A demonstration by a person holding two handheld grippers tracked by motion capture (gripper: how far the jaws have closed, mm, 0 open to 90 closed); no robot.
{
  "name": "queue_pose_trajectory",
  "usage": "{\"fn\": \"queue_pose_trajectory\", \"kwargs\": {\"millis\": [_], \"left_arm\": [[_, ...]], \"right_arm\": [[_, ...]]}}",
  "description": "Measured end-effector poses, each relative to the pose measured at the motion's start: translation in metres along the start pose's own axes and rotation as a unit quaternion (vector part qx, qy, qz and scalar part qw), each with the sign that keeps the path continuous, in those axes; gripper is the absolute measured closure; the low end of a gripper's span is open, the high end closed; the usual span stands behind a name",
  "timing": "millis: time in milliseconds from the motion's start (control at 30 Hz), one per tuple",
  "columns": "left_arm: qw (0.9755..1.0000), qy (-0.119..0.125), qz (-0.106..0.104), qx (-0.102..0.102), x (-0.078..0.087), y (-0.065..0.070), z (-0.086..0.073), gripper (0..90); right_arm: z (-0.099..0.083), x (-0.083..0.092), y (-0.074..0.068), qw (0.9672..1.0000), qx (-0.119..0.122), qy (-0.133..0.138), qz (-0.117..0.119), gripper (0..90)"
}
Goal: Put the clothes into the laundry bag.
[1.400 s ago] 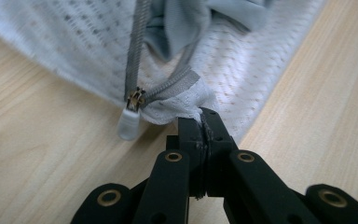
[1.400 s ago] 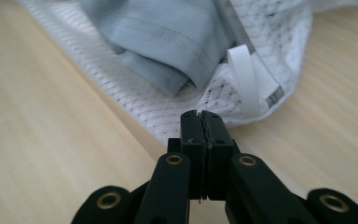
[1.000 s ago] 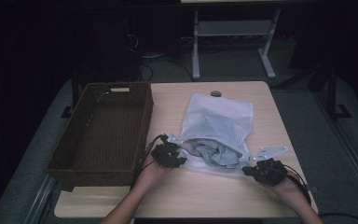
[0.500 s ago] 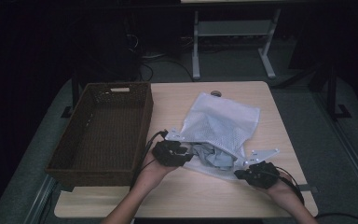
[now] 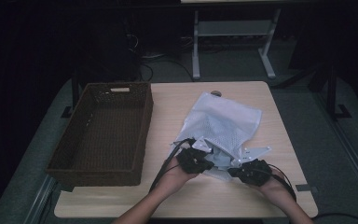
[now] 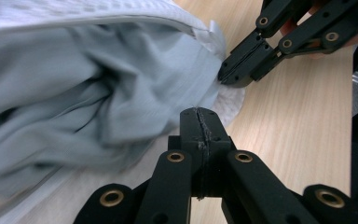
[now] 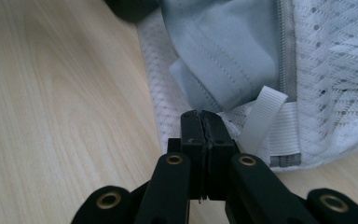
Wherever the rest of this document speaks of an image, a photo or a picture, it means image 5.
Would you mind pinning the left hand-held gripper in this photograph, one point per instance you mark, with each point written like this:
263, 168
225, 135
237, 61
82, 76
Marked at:
194, 161

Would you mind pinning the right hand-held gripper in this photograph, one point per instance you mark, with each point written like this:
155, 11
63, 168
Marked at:
250, 172

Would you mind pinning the light blue garment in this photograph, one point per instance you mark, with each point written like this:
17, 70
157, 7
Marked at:
222, 160

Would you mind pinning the brown wicker basket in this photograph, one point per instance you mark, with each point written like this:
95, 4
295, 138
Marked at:
105, 133

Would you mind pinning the person's right hand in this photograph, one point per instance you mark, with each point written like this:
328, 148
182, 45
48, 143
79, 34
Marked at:
270, 186

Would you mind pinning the person's left hand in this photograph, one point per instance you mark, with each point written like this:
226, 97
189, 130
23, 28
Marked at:
175, 179

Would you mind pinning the grey tape strip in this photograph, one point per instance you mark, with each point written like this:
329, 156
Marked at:
306, 187

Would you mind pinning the round grey table grommet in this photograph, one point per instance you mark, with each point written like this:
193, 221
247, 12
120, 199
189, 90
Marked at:
216, 93

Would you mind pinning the black metal stand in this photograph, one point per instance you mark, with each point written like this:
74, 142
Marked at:
332, 93

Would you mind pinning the black table foot bracket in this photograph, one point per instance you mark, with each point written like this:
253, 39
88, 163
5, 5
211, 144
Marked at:
66, 112

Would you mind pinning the white metal desk frame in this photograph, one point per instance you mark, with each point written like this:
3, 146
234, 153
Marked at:
234, 29

